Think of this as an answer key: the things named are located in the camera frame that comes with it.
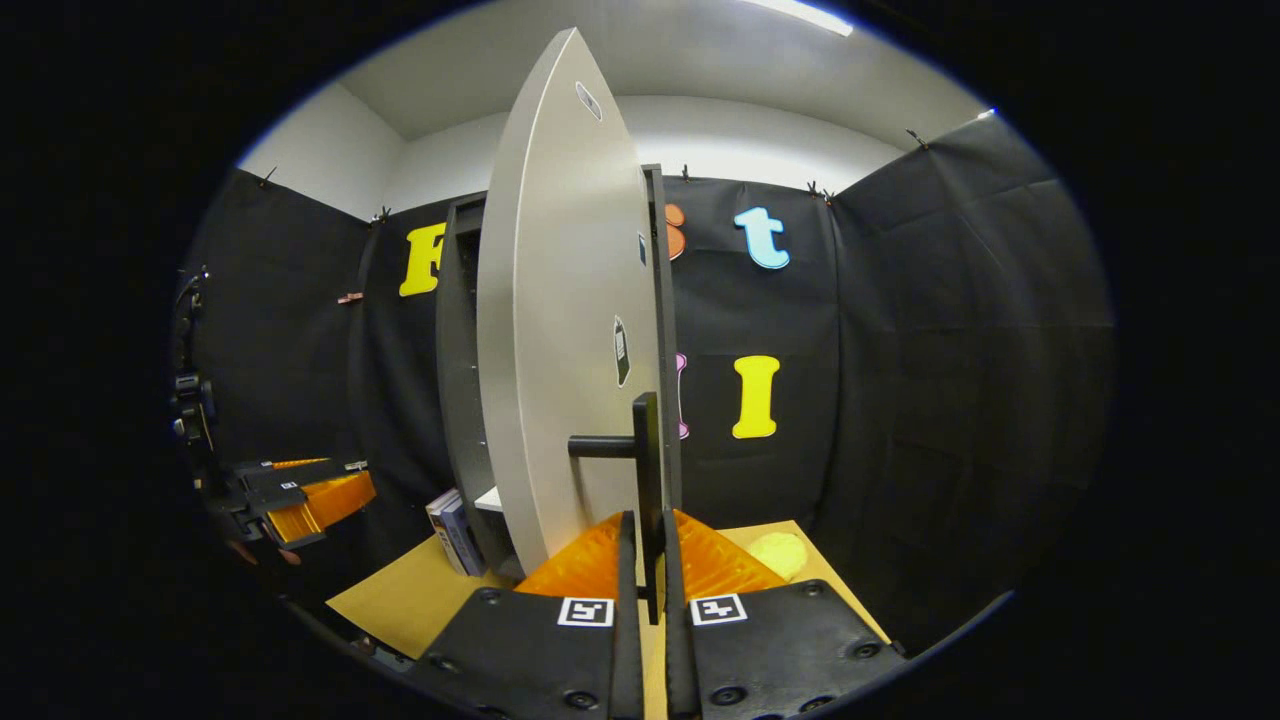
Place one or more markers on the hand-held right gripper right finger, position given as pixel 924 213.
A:
pixel 680 650

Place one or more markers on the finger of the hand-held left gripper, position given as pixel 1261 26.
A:
pixel 300 470
pixel 330 500

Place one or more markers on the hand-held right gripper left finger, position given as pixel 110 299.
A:
pixel 627 640

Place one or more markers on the dark grey cabinet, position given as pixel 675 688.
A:
pixel 460 400

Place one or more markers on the beige cabinet door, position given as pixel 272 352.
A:
pixel 560 300

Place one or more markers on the white book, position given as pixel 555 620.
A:
pixel 440 520

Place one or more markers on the grey blue book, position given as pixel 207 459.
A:
pixel 465 540

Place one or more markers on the black backdrop cloth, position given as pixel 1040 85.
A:
pixel 950 350

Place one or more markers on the ceiling light panel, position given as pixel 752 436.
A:
pixel 800 14

